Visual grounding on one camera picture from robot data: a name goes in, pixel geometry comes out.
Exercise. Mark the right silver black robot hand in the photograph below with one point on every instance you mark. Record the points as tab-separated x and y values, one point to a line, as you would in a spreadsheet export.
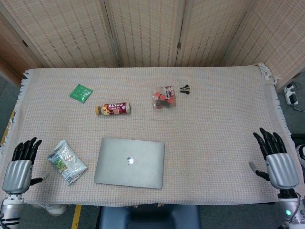
282	170

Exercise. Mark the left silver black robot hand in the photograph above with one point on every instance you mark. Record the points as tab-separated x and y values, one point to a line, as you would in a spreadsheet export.
17	175

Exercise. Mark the silver laptop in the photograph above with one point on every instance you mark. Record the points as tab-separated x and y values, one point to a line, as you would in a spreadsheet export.
129	162

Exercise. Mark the metal screen hinge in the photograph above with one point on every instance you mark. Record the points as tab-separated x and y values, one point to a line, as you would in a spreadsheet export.
179	45
25	43

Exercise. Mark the woven folding screen panel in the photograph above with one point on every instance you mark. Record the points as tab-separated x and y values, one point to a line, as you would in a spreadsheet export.
66	31
145	31
209	31
274	38

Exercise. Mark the white black shoe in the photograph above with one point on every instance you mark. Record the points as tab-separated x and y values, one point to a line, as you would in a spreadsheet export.
301	155

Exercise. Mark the silver snack bag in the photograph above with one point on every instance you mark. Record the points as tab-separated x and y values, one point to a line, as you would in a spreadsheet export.
66	162

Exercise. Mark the white power strip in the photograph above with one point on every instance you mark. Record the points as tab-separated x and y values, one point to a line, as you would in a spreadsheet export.
291	94

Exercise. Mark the beige woven tablecloth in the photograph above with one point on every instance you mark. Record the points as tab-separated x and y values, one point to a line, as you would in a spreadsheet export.
202	133

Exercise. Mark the green flat packet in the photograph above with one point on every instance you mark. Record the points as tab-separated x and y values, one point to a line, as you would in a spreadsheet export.
81	93

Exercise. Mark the red Costa coffee bottle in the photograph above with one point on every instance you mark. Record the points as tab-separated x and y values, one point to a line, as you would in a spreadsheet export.
114	109

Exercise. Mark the small black clips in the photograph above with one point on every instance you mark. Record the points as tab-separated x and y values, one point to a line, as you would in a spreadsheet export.
185	89

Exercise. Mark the clear bag of red pieces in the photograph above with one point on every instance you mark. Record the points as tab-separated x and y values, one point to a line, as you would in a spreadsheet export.
164	96

